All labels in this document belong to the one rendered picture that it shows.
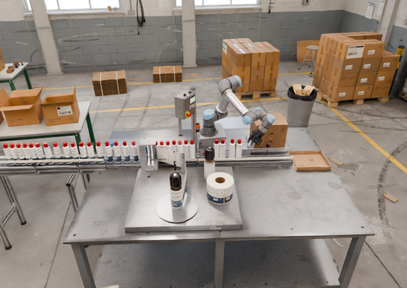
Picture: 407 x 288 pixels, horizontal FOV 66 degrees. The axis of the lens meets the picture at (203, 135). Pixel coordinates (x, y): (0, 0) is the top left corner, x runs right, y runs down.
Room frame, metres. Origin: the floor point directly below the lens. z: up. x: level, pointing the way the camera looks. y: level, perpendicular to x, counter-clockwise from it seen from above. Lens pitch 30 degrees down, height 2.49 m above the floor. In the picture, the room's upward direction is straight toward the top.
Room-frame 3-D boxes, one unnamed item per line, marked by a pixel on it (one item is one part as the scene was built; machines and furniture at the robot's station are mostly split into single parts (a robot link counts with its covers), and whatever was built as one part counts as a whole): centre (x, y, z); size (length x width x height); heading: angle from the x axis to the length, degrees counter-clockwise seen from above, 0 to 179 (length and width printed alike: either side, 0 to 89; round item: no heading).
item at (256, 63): (6.24, -0.92, 0.45); 1.20 x 0.84 x 0.89; 11
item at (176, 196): (1.72, 0.19, 1.04); 0.09 x 0.09 x 0.29
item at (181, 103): (2.41, 0.15, 1.38); 0.17 x 0.10 x 0.19; 147
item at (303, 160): (2.35, -0.96, 0.85); 0.30 x 0.26 x 0.04; 92
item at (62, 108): (3.33, 1.65, 0.97); 0.51 x 0.39 x 0.37; 15
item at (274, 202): (2.23, -0.09, 0.82); 2.10 x 1.50 x 0.02; 92
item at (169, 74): (6.82, 0.80, 0.11); 0.65 x 0.54 x 0.22; 96
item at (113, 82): (6.14, 1.90, 0.16); 0.65 x 0.54 x 0.32; 104
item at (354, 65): (5.73, -2.82, 0.57); 1.20 x 0.85 x 1.14; 101
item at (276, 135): (2.65, -0.62, 0.99); 0.30 x 0.24 x 0.27; 92
